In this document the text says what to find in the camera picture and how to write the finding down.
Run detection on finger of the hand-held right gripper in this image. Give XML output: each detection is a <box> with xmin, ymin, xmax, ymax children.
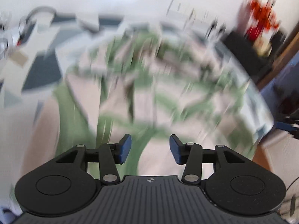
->
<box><xmin>275</xmin><ymin>113</ymin><xmax>299</xmax><ymax>141</ymax></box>

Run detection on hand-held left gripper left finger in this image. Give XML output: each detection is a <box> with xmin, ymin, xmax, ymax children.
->
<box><xmin>55</xmin><ymin>134</ymin><xmax>132</xmax><ymax>184</ymax></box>

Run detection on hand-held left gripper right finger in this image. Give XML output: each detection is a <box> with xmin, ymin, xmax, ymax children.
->
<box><xmin>169</xmin><ymin>134</ymin><xmax>251</xmax><ymax>184</ymax></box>

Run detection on green leaf print shirt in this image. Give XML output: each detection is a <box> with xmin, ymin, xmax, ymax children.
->
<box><xmin>53</xmin><ymin>31</ymin><xmax>260</xmax><ymax>176</ymax></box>

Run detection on black cabinet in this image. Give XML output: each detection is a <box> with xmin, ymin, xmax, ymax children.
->
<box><xmin>222</xmin><ymin>26</ymin><xmax>288</xmax><ymax>84</ymax></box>

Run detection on orange artificial flowers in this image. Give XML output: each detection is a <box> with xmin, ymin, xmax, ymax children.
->
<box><xmin>243</xmin><ymin>0</ymin><xmax>281</xmax><ymax>42</ymax></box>

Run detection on thick black cable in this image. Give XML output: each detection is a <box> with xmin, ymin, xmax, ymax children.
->
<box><xmin>19</xmin><ymin>7</ymin><xmax>58</xmax><ymax>36</ymax></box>

